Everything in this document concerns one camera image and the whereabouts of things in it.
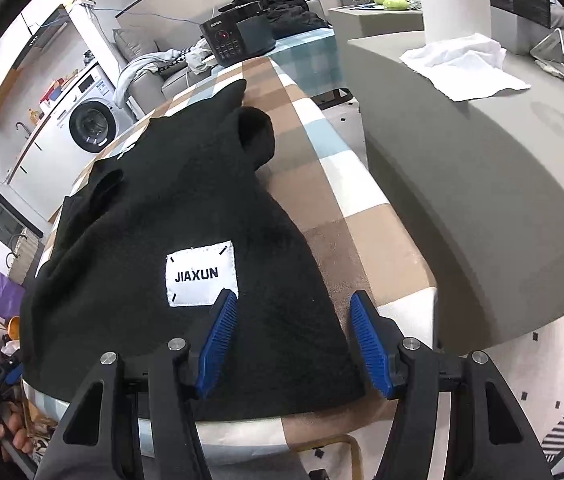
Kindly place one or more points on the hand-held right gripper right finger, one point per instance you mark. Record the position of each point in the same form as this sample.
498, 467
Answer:
369, 345

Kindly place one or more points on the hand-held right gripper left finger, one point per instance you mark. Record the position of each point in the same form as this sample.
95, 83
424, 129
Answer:
217, 345

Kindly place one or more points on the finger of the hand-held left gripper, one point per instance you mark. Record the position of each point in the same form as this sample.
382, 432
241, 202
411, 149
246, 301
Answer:
12, 371

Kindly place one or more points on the black knit sweater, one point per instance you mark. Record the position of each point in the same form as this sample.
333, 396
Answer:
162, 210

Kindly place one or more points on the person's left hand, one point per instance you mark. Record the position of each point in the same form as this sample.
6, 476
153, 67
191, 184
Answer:
13, 441

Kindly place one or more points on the orange bowl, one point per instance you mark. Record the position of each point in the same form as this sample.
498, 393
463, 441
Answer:
14, 327

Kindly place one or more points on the purple bag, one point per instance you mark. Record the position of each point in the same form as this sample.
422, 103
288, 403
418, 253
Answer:
4, 292

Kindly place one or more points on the woven laundry basket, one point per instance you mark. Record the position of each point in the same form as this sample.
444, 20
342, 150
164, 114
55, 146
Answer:
27, 252

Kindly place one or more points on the checkered blanket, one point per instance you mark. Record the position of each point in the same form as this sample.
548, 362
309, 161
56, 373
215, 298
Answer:
342, 200

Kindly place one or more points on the large grey box cabinet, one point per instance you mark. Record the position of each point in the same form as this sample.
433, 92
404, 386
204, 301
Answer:
462, 185

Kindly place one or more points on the kitchen faucet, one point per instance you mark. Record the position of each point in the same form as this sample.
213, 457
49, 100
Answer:
23, 129

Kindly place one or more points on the white washing machine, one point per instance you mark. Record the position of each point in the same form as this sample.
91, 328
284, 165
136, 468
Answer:
92, 125

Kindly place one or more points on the grey sofa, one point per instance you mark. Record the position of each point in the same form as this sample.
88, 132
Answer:
172, 80

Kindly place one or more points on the light grey throw blanket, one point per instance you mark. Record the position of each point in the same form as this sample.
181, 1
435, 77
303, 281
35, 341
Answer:
134, 75

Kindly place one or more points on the side table with checkered cloth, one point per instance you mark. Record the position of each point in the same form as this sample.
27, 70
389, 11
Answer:
312, 60

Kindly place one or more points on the white cloth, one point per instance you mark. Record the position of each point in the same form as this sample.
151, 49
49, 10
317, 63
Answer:
462, 67

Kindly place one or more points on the black electric pressure cooker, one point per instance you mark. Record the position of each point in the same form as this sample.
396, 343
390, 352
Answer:
252, 35

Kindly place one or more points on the grey cushion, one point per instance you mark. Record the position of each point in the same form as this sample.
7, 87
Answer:
132, 42

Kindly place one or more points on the small grey box cabinet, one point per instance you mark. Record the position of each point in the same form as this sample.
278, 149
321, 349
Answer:
377, 22

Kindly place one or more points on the range hood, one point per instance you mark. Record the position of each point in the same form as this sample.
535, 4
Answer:
42, 35

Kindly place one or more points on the black jacket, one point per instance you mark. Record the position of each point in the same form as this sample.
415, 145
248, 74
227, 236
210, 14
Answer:
292, 15

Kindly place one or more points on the green plush slipper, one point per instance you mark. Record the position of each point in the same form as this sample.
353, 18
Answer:
396, 4

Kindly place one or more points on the white paper towel roll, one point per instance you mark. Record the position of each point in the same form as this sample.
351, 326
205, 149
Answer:
452, 0

